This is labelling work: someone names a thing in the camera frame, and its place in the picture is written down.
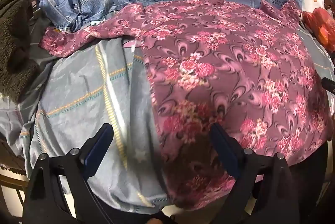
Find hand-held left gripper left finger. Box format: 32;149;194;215
22;123;114;224

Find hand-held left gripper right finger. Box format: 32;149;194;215
211;123;304;224

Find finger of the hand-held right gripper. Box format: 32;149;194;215
322;77;335;95

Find purple floral garment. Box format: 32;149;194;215
40;0;331;210

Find grey striped bedsheet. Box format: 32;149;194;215
0;13;335;215

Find red plastic bag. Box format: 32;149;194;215
301;7;335;48

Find dark olive fleece blanket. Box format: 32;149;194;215
0;0;40;103

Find wooden furniture frame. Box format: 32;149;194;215
0;132;32;214

